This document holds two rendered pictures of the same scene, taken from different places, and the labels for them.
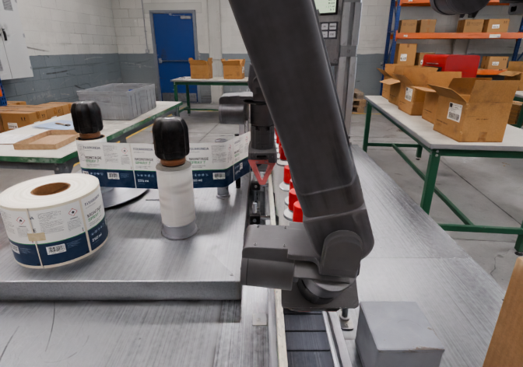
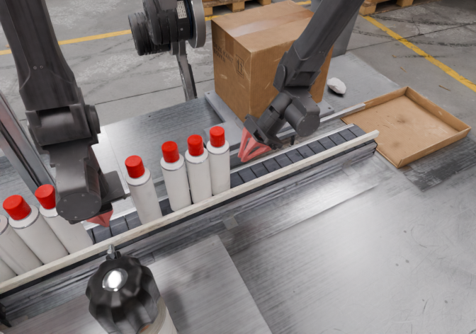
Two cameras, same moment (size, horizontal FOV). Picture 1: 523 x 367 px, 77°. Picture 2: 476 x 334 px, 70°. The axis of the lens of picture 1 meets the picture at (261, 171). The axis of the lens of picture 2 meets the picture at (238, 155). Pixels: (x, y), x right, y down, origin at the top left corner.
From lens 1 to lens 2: 0.86 m
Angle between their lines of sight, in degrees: 93
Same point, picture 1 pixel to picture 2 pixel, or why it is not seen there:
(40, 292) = not seen: outside the picture
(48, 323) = not seen: outside the picture
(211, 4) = not seen: outside the picture
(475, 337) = (188, 127)
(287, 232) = (300, 97)
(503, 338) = (255, 82)
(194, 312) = (248, 271)
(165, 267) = (232, 309)
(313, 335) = (243, 175)
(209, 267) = (212, 267)
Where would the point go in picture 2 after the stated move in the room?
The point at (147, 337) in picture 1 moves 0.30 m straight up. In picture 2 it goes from (290, 286) to (310, 206)
